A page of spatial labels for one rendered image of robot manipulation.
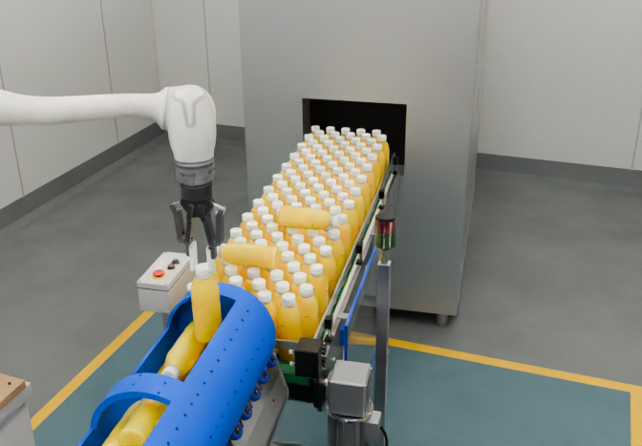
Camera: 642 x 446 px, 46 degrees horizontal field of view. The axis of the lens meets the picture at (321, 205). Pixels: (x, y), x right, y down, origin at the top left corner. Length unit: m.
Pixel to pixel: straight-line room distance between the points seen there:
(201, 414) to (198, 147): 0.57
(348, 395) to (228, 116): 4.67
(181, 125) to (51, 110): 0.28
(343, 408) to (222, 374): 0.64
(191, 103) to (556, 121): 4.52
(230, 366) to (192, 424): 0.21
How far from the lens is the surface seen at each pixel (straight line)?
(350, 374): 2.29
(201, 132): 1.69
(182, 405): 1.65
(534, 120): 5.96
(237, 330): 1.88
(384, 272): 2.37
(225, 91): 6.63
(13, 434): 2.20
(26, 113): 1.74
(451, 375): 3.76
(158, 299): 2.34
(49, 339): 4.23
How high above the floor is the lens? 2.23
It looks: 24 degrees down
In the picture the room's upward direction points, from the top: 1 degrees counter-clockwise
